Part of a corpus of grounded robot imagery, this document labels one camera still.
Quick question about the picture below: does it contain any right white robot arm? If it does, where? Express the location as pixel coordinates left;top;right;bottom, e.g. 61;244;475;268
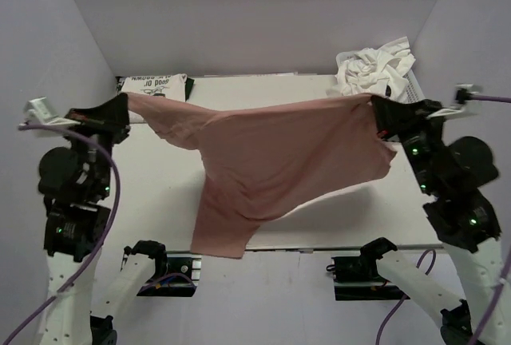
360;88;510;344

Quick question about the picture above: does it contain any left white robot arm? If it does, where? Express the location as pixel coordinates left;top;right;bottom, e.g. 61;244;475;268
26;94;168;344

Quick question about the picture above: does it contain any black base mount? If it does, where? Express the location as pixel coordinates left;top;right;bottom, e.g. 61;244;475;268
137;252;202;298
326;256;404;302

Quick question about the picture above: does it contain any white plastic basket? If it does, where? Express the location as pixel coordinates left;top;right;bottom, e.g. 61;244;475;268
332;49;424;103

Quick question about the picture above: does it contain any folded dark green t shirt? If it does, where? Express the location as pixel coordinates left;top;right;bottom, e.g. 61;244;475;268
184;77;195;101

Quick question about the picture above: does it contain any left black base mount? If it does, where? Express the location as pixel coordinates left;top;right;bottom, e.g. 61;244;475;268
137;252;202;298

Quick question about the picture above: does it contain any crumpled white shirts pile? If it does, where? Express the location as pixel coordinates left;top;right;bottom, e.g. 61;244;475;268
326;37;415;102

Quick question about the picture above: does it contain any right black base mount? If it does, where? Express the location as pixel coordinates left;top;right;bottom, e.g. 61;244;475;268
326;256;404;302

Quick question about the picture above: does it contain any pink t shirt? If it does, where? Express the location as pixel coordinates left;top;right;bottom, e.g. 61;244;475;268
128;93;396;259

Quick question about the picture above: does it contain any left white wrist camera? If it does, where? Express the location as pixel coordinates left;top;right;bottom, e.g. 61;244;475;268
18;97;80;137

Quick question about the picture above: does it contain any folded white printed t shirt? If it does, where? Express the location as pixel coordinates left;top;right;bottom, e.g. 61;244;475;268
117;73;188;101

